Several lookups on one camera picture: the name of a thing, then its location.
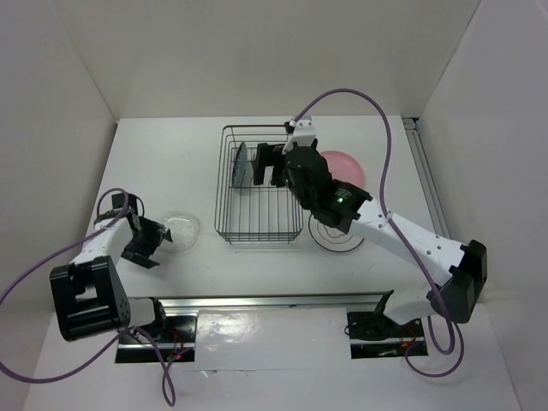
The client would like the blue floral green plate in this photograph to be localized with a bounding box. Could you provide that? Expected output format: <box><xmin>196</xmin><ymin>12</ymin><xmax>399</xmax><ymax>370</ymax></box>
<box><xmin>231</xmin><ymin>142</ymin><xmax>249</xmax><ymax>188</ymax></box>

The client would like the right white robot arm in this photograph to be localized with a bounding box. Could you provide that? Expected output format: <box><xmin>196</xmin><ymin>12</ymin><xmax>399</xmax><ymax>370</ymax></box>
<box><xmin>252</xmin><ymin>143</ymin><xmax>487</xmax><ymax>336</ymax></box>

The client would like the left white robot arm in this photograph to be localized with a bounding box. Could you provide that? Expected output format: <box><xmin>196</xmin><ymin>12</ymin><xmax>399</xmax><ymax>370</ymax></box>
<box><xmin>50</xmin><ymin>211</ymin><xmax>172</xmax><ymax>342</ymax></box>

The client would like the clear glass plate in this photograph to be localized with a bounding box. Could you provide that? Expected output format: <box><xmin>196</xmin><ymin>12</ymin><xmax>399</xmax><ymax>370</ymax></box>
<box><xmin>160</xmin><ymin>213</ymin><xmax>200</xmax><ymax>253</ymax></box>

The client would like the pink plastic plate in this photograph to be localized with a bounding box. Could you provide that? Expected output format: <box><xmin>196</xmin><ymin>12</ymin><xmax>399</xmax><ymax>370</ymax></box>
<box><xmin>321</xmin><ymin>151</ymin><xmax>366</xmax><ymax>188</ymax></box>

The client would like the white plate dark rim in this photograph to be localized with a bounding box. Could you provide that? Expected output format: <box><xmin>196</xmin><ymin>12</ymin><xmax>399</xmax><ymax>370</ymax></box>
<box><xmin>307</xmin><ymin>215</ymin><xmax>365</xmax><ymax>253</ymax></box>

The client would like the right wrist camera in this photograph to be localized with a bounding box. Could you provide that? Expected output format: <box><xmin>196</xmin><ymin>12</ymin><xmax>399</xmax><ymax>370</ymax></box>
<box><xmin>282</xmin><ymin>116</ymin><xmax>317</xmax><ymax>155</ymax></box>

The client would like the dark wire dish rack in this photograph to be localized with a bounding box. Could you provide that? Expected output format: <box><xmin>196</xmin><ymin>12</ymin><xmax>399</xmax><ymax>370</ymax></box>
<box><xmin>214</xmin><ymin>124</ymin><xmax>304</xmax><ymax>246</ymax></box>

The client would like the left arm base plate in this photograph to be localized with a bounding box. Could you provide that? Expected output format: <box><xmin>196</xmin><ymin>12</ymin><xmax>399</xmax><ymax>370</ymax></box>
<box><xmin>115</xmin><ymin>313</ymin><xmax>198</xmax><ymax>364</ymax></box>

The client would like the aluminium front rail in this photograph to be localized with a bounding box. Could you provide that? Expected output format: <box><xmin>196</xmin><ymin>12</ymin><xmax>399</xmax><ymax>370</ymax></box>
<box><xmin>115</xmin><ymin>289</ymin><xmax>395</xmax><ymax>313</ymax></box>

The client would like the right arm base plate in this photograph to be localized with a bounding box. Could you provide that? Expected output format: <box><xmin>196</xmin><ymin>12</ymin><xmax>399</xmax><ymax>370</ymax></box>
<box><xmin>343</xmin><ymin>311</ymin><xmax>428</xmax><ymax>360</ymax></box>

